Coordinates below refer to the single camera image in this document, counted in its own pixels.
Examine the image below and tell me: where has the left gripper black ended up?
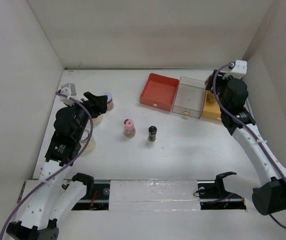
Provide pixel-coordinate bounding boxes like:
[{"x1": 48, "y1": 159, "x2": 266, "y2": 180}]
[{"x1": 66, "y1": 92, "x2": 106, "y2": 141}]

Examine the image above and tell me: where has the brown-spice bottle black pump cap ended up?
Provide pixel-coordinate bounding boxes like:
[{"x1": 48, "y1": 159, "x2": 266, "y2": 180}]
[{"x1": 206, "y1": 91, "x2": 216, "y2": 104}]

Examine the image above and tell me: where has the dark sauce jar white lid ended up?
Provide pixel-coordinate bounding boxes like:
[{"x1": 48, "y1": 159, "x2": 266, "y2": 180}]
[{"x1": 205, "y1": 75, "x2": 213, "y2": 89}]

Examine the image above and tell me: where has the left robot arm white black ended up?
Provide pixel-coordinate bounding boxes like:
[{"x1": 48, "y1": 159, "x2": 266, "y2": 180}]
[{"x1": 0, "y1": 90, "x2": 108, "y2": 240}]

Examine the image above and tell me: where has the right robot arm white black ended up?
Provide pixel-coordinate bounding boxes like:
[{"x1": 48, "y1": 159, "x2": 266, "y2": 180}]
[{"x1": 206, "y1": 70, "x2": 286, "y2": 216}]

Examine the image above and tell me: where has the pink sauce jar white lid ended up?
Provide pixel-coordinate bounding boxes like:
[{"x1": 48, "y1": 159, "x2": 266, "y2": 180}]
[{"x1": 103, "y1": 92, "x2": 114, "y2": 111}]

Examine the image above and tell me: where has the glass jar under left gripper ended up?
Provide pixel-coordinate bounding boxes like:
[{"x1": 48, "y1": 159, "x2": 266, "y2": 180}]
[{"x1": 92, "y1": 114, "x2": 103, "y2": 124}]

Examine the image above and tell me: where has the yellow plastic bin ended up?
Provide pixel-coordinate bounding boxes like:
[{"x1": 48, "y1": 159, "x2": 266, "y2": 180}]
[{"x1": 201, "y1": 90, "x2": 221, "y2": 122}]

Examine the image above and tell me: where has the clear plastic bin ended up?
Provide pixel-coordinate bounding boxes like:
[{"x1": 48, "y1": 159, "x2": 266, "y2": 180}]
[{"x1": 172, "y1": 76, "x2": 206, "y2": 119}]

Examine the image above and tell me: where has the large glass jar metal lid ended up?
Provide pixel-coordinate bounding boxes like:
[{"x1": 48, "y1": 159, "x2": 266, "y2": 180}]
[{"x1": 80, "y1": 129, "x2": 96, "y2": 154}]

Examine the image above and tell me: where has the pink cap spice bottle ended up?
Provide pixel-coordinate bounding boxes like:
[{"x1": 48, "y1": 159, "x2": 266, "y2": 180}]
[{"x1": 123, "y1": 118, "x2": 136, "y2": 138}]

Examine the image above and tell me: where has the red orange plastic bin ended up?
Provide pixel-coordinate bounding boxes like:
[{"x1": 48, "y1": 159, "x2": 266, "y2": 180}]
[{"x1": 140, "y1": 73, "x2": 180, "y2": 112}]

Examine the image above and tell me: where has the small black pepper grinder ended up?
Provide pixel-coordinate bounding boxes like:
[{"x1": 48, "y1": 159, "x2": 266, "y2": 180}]
[{"x1": 148, "y1": 126, "x2": 157, "y2": 142}]

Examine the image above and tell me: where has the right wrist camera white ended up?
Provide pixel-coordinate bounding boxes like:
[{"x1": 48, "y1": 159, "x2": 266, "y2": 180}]
[{"x1": 229, "y1": 60, "x2": 248, "y2": 79}]

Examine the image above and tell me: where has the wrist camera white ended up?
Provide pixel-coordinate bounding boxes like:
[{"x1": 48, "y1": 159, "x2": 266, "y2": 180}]
[
  {"x1": 59, "y1": 83, "x2": 77, "y2": 106},
  {"x1": 229, "y1": 60, "x2": 248, "y2": 79}
]

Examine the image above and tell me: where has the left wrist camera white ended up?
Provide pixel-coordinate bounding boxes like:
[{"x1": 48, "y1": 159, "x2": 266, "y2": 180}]
[{"x1": 59, "y1": 83, "x2": 77, "y2": 106}]

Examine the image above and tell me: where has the aluminium rail right side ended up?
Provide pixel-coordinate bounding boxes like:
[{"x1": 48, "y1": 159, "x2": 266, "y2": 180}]
[{"x1": 232, "y1": 65, "x2": 261, "y2": 141}]

